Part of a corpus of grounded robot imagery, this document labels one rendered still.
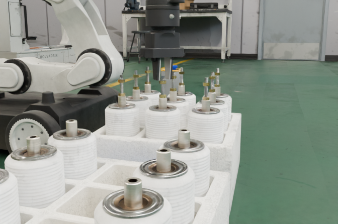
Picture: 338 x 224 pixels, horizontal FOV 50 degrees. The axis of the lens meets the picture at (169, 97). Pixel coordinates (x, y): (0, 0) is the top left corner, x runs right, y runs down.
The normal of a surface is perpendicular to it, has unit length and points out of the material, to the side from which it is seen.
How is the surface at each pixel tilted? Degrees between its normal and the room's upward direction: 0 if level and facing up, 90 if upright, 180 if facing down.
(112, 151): 90
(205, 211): 0
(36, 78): 90
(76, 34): 90
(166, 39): 90
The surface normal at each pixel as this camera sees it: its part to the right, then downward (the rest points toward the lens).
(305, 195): 0.00, -0.98
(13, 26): 0.96, 0.05
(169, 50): 0.54, 0.15
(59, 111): 0.68, -0.65
